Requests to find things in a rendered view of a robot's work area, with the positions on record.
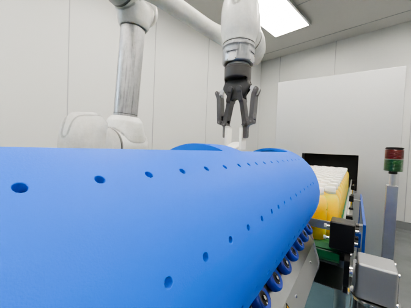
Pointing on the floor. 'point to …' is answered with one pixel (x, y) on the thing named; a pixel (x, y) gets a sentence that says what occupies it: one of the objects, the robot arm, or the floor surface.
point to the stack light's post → (389, 222)
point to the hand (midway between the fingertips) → (235, 139)
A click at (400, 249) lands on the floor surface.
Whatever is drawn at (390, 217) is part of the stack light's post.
